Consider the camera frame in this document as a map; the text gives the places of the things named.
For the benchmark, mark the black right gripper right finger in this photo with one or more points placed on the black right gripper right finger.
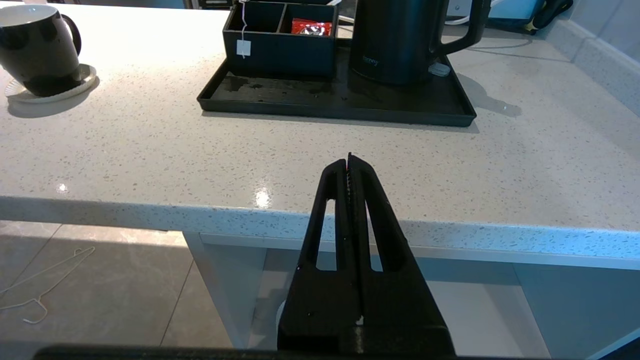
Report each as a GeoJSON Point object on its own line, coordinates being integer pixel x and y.
{"type": "Point", "coordinates": [400, 310]}

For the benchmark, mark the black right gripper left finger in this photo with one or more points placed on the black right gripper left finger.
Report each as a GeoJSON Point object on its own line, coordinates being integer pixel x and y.
{"type": "Point", "coordinates": [320, 300]}

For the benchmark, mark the black electric kettle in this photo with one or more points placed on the black electric kettle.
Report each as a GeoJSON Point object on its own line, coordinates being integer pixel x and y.
{"type": "Point", "coordinates": [395, 40]}

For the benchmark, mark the black rectangular serving tray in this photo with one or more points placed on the black rectangular serving tray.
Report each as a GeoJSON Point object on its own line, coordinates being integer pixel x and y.
{"type": "Point", "coordinates": [300, 100]}

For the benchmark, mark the black compartment sachet box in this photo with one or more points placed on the black compartment sachet box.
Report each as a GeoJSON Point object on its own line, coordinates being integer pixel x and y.
{"type": "Point", "coordinates": [280, 55]}

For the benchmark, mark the red sachet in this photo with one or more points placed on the red sachet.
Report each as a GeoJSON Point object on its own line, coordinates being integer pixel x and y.
{"type": "Point", "coordinates": [310, 27]}

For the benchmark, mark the white round saucer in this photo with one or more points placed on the white round saucer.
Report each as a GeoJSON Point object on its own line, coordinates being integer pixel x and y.
{"type": "Point", "coordinates": [90, 76]}

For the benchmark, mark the black mug white inside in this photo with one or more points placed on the black mug white inside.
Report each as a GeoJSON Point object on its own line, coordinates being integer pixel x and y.
{"type": "Point", "coordinates": [35, 50]}

